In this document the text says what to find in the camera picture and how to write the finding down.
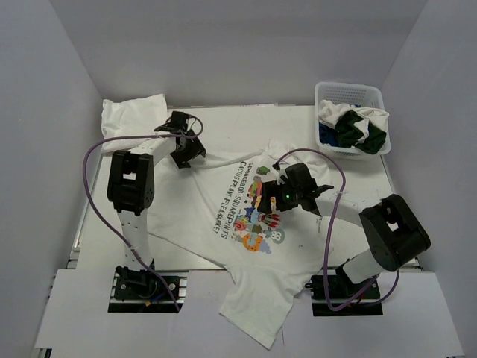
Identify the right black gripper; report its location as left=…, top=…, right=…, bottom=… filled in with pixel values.
left=259, top=179, right=302, bottom=215

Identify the white graphic t shirt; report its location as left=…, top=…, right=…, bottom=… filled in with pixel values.
left=148, top=141, right=331, bottom=348

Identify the dark green white t shirt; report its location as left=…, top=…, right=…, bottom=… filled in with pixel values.
left=318, top=100, right=390, bottom=155

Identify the white plastic laundry basket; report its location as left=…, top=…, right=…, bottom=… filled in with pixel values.
left=315, top=82, right=391, bottom=160

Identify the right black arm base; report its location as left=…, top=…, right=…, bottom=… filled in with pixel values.
left=305, top=274, right=383, bottom=317

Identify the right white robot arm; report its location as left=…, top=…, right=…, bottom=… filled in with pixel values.
left=258, top=163, right=431, bottom=298

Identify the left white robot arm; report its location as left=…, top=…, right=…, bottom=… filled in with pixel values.
left=107, top=111, right=206, bottom=271

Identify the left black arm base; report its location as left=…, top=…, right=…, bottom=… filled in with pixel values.
left=108, top=266, right=188, bottom=313

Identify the blue t shirt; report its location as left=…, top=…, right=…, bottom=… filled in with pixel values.
left=318, top=123, right=339, bottom=147

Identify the folded white t shirt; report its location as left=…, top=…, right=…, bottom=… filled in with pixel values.
left=101, top=94, right=175, bottom=154

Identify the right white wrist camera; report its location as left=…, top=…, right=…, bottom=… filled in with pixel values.
left=273, top=163, right=288, bottom=185

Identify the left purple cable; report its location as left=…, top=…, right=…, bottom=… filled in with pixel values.
left=82, top=116, right=205, bottom=313

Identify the purple cable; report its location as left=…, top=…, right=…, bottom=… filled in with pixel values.
left=272, top=148, right=402, bottom=313
left=82, top=116, right=205, bottom=313

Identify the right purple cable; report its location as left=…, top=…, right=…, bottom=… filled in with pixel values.
left=272, top=148, right=402, bottom=313

